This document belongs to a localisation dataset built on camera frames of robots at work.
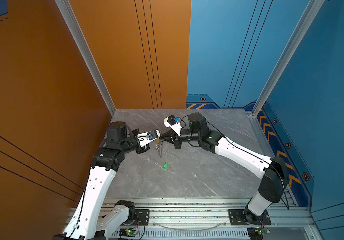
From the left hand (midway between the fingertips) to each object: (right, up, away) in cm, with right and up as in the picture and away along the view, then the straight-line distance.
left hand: (151, 131), depth 69 cm
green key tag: (+5, -22, +22) cm, 32 cm away
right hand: (+4, -2, 0) cm, 5 cm away
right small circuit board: (+50, -48, +1) cm, 70 cm away
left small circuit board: (-13, -48, +2) cm, 50 cm away
